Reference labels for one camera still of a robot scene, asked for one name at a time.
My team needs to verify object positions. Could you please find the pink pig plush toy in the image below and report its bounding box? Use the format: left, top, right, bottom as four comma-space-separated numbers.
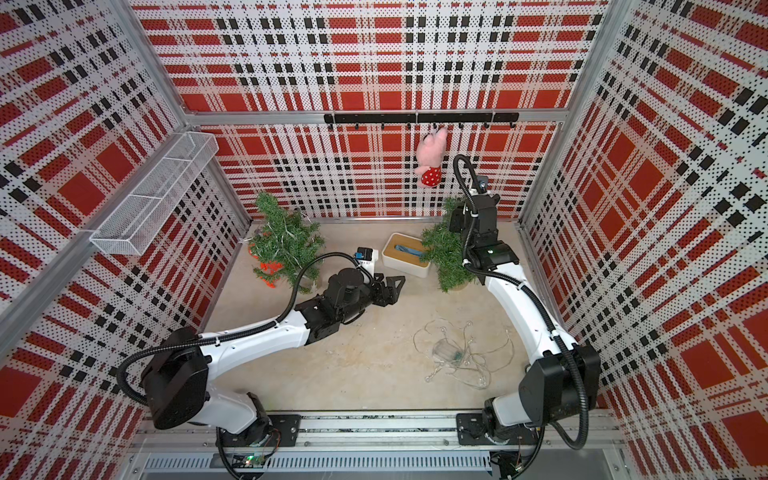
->
414, 127, 448, 188

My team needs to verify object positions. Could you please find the clear star string light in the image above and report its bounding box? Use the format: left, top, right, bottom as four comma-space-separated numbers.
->
239, 203, 328, 289

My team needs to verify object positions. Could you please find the small green christmas tree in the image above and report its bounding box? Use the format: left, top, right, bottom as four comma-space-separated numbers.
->
247, 191, 326, 295
422, 197, 475, 293

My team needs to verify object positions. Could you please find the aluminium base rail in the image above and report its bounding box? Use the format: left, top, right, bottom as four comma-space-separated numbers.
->
118, 410, 632, 479

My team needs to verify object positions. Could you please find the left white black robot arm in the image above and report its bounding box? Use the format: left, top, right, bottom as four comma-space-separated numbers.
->
116, 248, 406, 447

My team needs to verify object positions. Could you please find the white tissue box wooden lid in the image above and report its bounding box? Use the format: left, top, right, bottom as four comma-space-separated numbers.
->
381, 233, 431, 278

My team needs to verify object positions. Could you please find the white wire mesh basket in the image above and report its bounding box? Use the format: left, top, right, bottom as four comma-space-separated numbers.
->
90, 131, 218, 256

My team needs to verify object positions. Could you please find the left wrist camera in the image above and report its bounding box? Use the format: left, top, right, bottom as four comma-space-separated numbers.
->
355, 247, 379, 275

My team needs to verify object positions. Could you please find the red shark plush toy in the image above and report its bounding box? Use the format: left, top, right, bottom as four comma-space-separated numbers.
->
248, 242, 283, 289

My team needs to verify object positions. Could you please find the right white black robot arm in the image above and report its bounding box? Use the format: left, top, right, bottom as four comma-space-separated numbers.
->
450, 155, 601, 450

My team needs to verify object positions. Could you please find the black wall hook rail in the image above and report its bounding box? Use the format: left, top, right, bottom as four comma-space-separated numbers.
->
323, 112, 520, 128

